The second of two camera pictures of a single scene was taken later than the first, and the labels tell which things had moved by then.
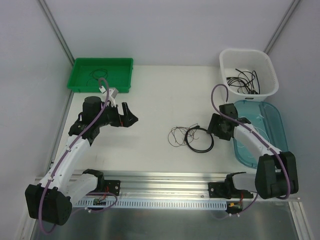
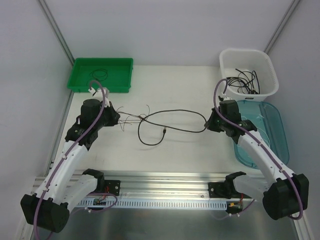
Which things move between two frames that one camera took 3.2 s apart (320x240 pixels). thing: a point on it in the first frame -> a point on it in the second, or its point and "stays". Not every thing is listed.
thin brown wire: x=177 y=136 -> x=124 y=120
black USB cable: x=257 y=79 stays
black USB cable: x=186 y=138 -> x=168 y=127
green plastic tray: x=85 y=73 stays
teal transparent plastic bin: x=267 y=119 stays
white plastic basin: x=249 y=74 stays
